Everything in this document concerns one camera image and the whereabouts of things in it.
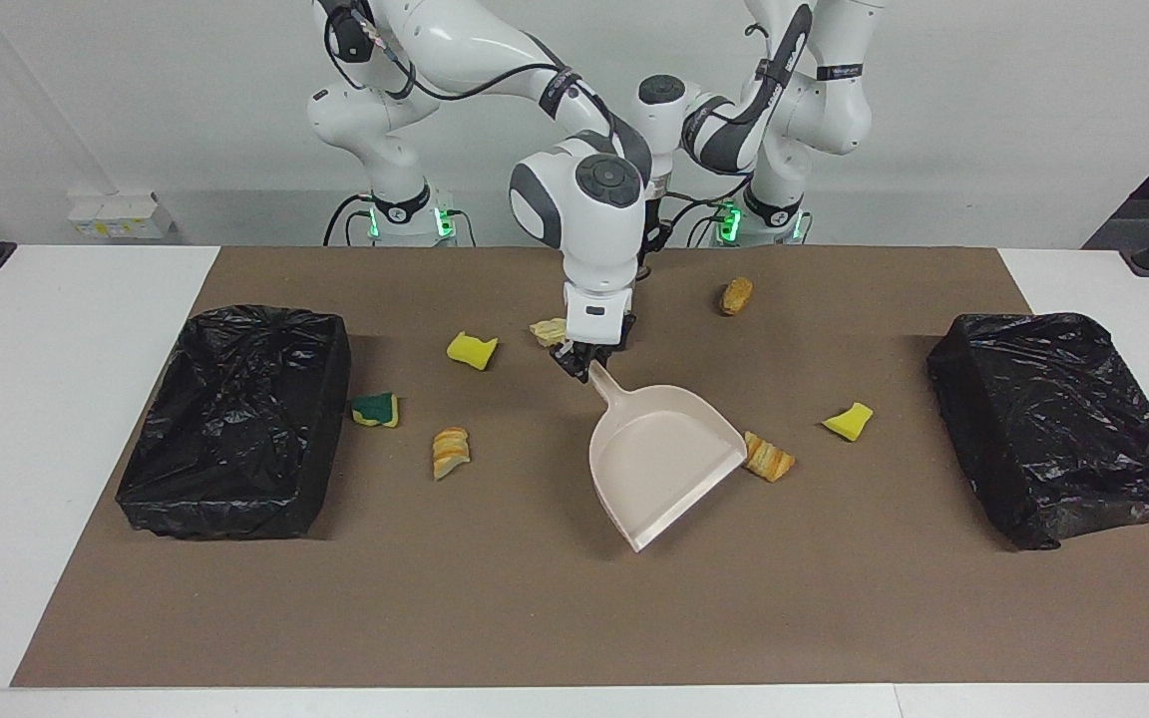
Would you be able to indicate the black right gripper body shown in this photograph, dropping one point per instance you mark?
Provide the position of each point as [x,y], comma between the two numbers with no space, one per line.
[599,350]

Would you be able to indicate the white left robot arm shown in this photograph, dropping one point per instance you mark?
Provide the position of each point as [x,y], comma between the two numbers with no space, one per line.
[834,110]

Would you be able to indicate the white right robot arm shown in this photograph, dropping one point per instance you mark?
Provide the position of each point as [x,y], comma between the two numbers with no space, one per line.
[584,199]

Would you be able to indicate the beige plastic dustpan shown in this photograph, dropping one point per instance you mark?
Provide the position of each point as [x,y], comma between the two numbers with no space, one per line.
[659,459]

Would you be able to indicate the black bag lined bin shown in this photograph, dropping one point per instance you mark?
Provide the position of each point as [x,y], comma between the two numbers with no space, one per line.
[235,419]
[1063,429]

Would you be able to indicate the green and yellow sponge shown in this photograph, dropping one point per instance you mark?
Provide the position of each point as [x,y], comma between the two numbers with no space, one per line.
[375,410]

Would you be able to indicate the brown table mat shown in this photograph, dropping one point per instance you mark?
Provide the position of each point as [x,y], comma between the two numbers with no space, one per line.
[574,618]

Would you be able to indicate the striped croissant piece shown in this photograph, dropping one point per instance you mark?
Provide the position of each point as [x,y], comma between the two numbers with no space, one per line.
[769,461]
[450,454]

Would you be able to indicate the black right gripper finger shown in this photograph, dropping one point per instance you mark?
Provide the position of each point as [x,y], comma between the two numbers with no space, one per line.
[574,364]
[606,361]

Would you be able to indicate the yellow sponge piece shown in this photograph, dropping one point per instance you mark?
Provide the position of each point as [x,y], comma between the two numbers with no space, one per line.
[849,423]
[472,351]

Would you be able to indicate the brown bread roll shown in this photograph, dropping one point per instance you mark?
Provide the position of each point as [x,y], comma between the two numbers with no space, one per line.
[736,296]

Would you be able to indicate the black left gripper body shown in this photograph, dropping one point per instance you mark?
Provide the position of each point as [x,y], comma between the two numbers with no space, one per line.
[656,234]

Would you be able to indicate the pale crumbly bread piece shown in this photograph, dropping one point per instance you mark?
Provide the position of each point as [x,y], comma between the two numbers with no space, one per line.
[547,331]

